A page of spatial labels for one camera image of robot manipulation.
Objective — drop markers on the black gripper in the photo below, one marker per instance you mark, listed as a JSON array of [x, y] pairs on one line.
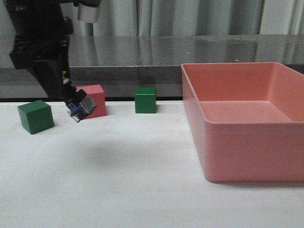
[[41, 42]]

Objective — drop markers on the yellow push button switch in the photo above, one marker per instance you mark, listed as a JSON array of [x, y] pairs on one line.
[[80, 105]]

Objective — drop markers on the green wooden cube far left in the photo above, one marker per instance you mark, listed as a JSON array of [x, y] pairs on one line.
[[36, 116]]

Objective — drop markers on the pink wooden cube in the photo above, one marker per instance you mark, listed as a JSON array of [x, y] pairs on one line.
[[97, 93]]

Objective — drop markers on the grey stone counter ledge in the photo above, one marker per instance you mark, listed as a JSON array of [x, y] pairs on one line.
[[131, 60]]

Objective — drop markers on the grey pleated curtain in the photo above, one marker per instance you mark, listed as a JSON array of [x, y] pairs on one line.
[[155, 18]]

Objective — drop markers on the green wooden cube near bin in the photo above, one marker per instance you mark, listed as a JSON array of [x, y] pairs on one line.
[[145, 100]]

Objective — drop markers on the pink plastic bin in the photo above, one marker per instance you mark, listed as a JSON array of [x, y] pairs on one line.
[[246, 119]]

